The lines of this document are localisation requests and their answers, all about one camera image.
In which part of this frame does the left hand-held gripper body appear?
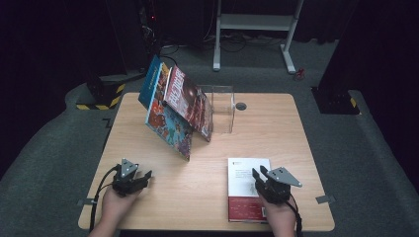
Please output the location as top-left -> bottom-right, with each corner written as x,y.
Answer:
112,158 -> 139,198

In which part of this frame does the person's right hand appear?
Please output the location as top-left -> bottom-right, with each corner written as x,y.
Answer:
261,196 -> 297,237

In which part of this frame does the cable bundle under desk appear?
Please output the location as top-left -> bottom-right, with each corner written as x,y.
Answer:
204,31 -> 285,53

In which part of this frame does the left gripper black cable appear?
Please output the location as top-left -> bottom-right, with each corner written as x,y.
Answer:
88,165 -> 121,231

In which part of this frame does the dark equipment rack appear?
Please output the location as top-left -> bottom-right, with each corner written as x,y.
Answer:
136,0 -> 164,67

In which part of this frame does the thin glossy magazine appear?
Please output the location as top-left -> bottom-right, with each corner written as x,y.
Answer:
163,64 -> 214,143

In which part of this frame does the dark blue picture book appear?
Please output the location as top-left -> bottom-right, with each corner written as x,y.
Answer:
137,54 -> 162,110

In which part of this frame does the black floor cable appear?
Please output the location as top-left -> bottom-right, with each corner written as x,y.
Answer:
160,53 -> 179,67

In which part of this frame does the black stand with striped base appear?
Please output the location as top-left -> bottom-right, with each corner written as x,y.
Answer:
310,86 -> 361,116
76,75 -> 126,112

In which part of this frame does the light blue picture book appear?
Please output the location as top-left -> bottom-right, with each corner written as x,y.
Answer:
144,62 -> 195,162

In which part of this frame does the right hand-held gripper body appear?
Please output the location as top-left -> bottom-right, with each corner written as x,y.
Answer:
256,166 -> 303,205

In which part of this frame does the clear acrylic book rack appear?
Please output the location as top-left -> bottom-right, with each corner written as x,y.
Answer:
197,84 -> 235,134

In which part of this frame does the person's left hand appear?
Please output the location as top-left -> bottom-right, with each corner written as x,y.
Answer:
100,187 -> 141,228

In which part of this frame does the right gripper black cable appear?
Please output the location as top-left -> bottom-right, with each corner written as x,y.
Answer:
286,198 -> 303,237

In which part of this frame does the white metal desk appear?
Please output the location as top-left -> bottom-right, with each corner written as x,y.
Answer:
211,0 -> 305,75

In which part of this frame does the white and red book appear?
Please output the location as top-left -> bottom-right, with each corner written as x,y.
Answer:
226,157 -> 273,224

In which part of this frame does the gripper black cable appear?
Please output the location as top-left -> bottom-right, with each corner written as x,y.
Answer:
286,198 -> 303,237
88,165 -> 121,231

